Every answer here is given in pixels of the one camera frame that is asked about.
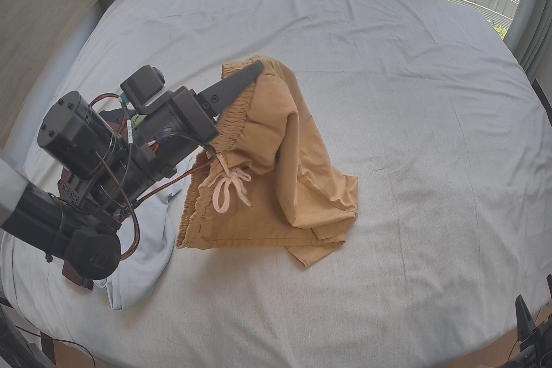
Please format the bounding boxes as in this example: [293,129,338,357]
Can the tan shorts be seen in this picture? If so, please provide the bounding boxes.
[175,55,359,268]

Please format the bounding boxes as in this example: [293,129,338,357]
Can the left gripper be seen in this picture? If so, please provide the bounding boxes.
[129,61,265,186]

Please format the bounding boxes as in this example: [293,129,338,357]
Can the brown garment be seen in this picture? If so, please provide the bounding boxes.
[58,110,139,291]

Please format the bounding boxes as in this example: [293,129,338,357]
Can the pale blue garment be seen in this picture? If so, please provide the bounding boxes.
[93,155,197,311]

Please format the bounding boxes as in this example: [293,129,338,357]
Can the bed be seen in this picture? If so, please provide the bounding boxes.
[0,0,552,368]

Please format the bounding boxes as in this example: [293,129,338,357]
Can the grey-green curtain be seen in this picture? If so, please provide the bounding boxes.
[502,0,552,76]

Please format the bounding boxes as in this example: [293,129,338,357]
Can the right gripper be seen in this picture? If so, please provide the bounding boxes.
[515,273,552,368]

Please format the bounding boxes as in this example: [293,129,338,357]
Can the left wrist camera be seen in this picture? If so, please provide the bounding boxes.
[120,64,167,115]

